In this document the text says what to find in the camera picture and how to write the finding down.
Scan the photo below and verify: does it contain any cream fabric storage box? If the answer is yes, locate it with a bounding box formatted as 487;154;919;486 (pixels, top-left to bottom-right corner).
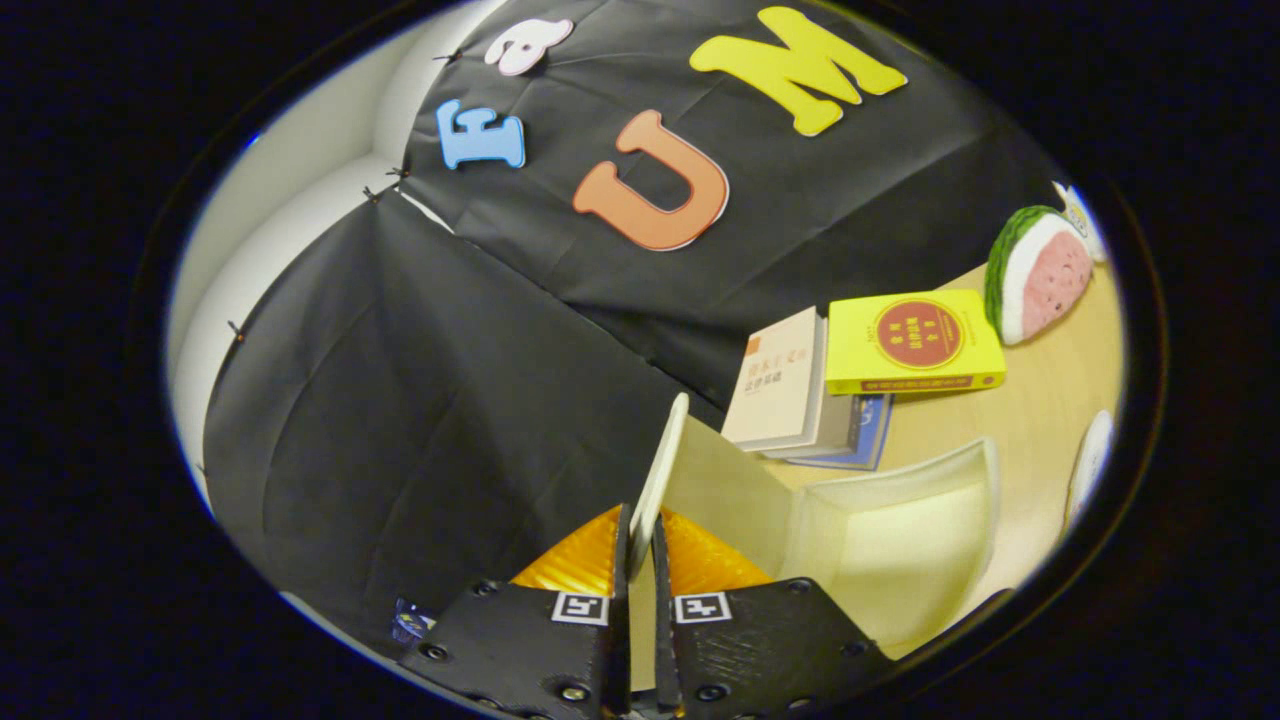
628;393;1002;693

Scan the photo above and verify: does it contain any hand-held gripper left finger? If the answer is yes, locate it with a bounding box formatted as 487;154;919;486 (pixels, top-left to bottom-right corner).
398;504;633;720

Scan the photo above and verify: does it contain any watermelon slice plush toy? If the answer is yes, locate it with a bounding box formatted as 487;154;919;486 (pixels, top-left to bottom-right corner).
984;205;1097;347

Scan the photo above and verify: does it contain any blue book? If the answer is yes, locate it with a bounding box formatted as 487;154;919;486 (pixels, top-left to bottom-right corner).
788;393;895;472

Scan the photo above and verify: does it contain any yellow book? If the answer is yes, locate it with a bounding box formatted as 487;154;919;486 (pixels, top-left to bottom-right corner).
824;289;1009;397

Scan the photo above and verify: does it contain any beige book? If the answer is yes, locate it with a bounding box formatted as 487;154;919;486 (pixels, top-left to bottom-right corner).
721;306;829;457

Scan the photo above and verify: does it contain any white canvas shoe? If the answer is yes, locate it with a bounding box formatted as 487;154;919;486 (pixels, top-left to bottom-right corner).
1064;409;1117;533

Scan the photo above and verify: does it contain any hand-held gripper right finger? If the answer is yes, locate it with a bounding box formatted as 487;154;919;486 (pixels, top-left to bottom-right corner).
652;510;896;720

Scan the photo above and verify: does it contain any small white plush toy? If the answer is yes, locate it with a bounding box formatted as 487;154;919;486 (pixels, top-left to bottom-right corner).
1052;181;1108;265

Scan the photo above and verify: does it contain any black backdrop cloth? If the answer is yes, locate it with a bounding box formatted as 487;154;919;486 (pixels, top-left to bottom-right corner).
200;0;1061;651

